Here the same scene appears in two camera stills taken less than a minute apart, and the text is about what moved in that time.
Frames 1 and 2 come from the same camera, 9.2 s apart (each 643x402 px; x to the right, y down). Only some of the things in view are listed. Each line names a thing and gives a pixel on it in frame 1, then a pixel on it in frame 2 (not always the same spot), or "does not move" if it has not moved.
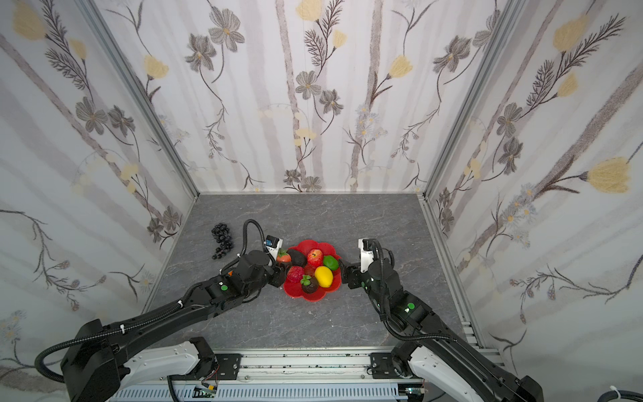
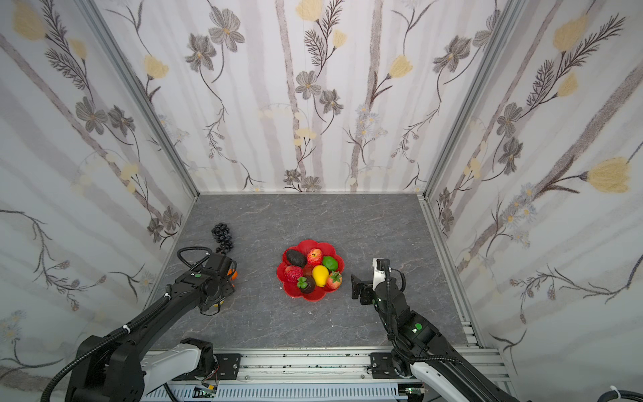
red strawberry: (283, 256) -> (334, 279)
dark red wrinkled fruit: (295, 273) does not move
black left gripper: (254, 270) -> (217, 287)
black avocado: (297, 257) does not move
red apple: (315, 258) does not move
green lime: (331, 262) does not move
